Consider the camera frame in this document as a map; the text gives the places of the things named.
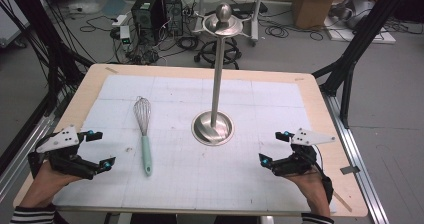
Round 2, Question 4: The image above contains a white flat board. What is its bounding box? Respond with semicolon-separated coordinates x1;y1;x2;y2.
323;14;398;46

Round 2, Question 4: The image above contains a grey bag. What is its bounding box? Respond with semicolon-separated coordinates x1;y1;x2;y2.
327;0;377;30

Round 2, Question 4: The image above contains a thin wooden stick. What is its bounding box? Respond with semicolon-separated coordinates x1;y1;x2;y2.
333;190;353;214

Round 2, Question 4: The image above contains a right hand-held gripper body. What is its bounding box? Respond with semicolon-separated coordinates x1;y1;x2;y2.
270;127;337;177

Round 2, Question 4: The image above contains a black computer tower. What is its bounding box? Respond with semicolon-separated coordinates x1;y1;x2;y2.
130;0;165;46
161;0;185;38

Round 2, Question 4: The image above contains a person's right hand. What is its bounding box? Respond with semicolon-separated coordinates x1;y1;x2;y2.
285;169;335;218

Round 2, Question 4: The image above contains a cardboard box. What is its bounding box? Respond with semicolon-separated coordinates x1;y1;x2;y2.
292;0;344;30

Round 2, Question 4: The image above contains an aluminium frame rail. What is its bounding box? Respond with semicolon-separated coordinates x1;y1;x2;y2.
0;93;68;205
321;92;390;224

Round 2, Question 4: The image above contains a coiled black floor cable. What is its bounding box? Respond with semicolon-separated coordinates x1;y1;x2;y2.
263;23;291;40

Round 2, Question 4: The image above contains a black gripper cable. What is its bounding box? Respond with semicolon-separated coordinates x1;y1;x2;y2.
313;144;335;206

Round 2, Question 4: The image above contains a small white power device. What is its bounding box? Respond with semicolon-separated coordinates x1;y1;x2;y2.
118;25;132;46

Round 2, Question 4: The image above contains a black metal frame post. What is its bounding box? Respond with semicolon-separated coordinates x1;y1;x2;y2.
3;0;94;115
311;0;414;130

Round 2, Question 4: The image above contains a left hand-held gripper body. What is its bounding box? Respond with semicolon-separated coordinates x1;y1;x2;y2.
27;124;102;181

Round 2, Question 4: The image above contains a metal whisk with green handle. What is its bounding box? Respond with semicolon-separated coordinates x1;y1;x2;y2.
132;96;154;178

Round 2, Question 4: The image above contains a black chair wheel base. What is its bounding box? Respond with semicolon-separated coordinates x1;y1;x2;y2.
193;37;243;71

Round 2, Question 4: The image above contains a white cabinet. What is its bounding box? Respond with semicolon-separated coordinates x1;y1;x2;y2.
0;0;31;49

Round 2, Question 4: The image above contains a person's left hand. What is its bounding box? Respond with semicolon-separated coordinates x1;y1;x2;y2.
19;159;78;209

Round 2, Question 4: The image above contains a grey tape piece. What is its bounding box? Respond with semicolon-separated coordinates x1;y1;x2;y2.
339;165;361;176

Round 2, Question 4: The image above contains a tall steel utensil stand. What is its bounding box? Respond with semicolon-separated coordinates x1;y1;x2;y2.
191;2;253;148

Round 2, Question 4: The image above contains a white grid mat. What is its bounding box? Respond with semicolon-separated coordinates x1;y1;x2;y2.
52;74;337;214

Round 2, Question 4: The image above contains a white power strip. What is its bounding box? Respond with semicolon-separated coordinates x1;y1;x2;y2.
111;14;128;28

